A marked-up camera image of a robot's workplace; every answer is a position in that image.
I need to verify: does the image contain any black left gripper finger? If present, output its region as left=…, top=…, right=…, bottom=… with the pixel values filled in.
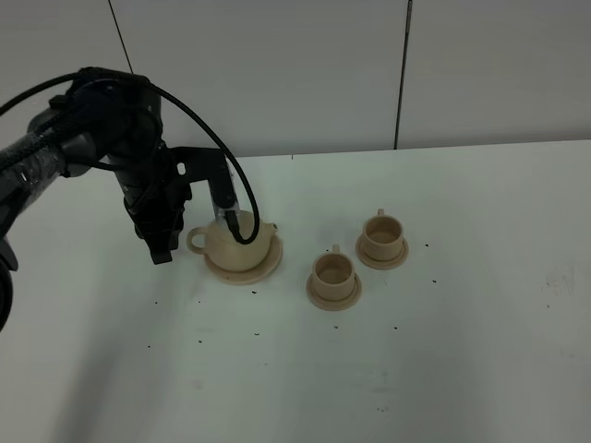
left=163, top=221, right=184, bottom=252
left=140, top=229, right=173, bottom=265

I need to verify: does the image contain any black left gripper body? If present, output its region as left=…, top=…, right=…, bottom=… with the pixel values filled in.
left=113, top=142, right=185, bottom=240

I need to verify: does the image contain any beige ceramic teapot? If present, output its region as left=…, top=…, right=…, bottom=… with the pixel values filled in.
left=187, top=220, right=278, bottom=272

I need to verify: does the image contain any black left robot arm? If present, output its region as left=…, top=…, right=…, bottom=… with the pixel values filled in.
left=1, top=67, right=190, bottom=321

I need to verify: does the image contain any beige teapot saucer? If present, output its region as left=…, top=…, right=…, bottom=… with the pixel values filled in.
left=204, top=235, right=283, bottom=285

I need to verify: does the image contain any near beige teacup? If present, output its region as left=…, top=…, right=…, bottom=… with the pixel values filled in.
left=311, top=245, right=355, bottom=302

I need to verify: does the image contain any beige teacup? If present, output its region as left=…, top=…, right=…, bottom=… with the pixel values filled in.
left=361, top=209, right=404, bottom=261
left=311, top=245, right=355, bottom=302

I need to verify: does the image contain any near beige cup saucer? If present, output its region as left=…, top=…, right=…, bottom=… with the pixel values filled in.
left=306, top=273, right=362, bottom=311

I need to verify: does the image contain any beige cup saucer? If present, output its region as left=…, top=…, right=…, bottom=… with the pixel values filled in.
left=356, top=237, right=409, bottom=270
left=306, top=273, right=362, bottom=311

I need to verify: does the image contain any far beige teacup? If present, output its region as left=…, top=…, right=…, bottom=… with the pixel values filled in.
left=361, top=209, right=404, bottom=261

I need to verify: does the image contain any far beige cup saucer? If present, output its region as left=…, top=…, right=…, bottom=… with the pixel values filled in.
left=356, top=237, right=409, bottom=270

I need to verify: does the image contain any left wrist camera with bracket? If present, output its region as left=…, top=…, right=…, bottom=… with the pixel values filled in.
left=165, top=147, right=239, bottom=220

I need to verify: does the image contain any black braided left cable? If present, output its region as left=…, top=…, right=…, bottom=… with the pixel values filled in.
left=0, top=66, right=261, bottom=245

